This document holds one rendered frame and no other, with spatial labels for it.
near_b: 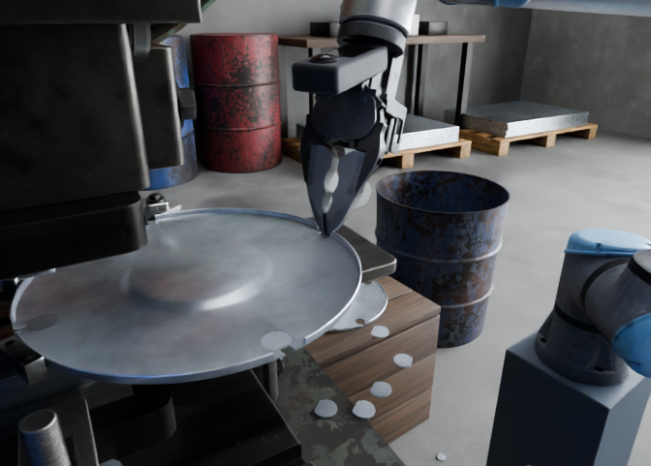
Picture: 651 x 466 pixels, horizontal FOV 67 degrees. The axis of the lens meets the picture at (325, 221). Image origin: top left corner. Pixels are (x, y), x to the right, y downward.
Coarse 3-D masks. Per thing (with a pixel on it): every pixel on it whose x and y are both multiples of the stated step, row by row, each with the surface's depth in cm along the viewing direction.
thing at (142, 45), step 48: (0, 48) 26; (48, 48) 27; (96, 48) 28; (144, 48) 30; (0, 96) 26; (48, 96) 27; (96, 96) 29; (144, 96) 32; (192, 96) 35; (0, 144) 27; (48, 144) 28; (96, 144) 29; (144, 144) 31; (0, 192) 28; (48, 192) 29; (96, 192) 30
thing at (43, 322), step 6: (36, 318) 37; (42, 318) 37; (48, 318) 37; (54, 318) 37; (30, 324) 37; (36, 324) 37; (42, 324) 37; (48, 324) 37; (54, 324) 37; (30, 330) 36; (36, 330) 36
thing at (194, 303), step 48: (192, 240) 49; (240, 240) 50; (288, 240) 50; (336, 240) 50; (48, 288) 41; (96, 288) 41; (144, 288) 40; (192, 288) 40; (240, 288) 40; (288, 288) 41; (336, 288) 41; (48, 336) 35; (96, 336) 35; (144, 336) 35; (192, 336) 35; (240, 336) 35; (144, 384) 31
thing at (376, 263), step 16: (352, 240) 51; (368, 240) 51; (368, 256) 47; (384, 256) 47; (368, 272) 45; (384, 272) 46; (256, 368) 45; (272, 368) 46; (272, 384) 46; (272, 400) 47
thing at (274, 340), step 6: (264, 336) 35; (270, 336) 35; (276, 336) 35; (282, 336) 35; (288, 336) 35; (264, 342) 35; (270, 342) 35; (276, 342) 35; (282, 342) 35; (288, 342) 35; (270, 348) 34; (276, 348) 34; (282, 348) 34
